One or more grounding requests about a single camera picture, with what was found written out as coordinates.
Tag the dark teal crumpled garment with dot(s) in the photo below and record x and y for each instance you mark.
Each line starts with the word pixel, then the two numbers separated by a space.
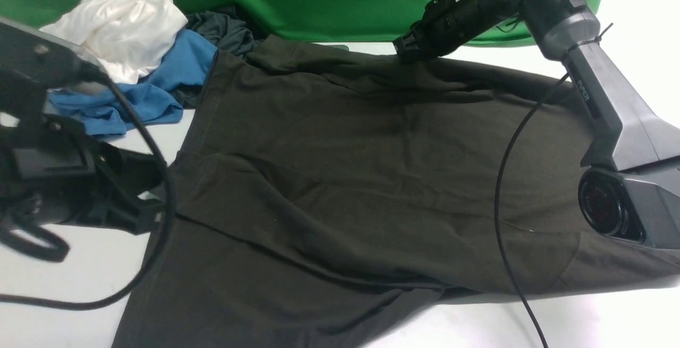
pixel 205 35

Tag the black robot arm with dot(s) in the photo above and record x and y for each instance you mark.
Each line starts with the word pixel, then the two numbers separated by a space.
pixel 33 63

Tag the blue crumpled garment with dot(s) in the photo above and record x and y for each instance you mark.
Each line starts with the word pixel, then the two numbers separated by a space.
pixel 103 116

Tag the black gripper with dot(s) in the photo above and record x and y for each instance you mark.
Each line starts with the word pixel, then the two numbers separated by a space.
pixel 60 175
pixel 448 24

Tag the white crumpled garment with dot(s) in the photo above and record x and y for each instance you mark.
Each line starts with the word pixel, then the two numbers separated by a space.
pixel 129 38

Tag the dark gray long-sleeved shirt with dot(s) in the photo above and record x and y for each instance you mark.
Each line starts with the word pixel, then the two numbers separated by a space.
pixel 326 195

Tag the gray robot arm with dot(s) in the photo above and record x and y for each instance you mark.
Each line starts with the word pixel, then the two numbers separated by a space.
pixel 630 190

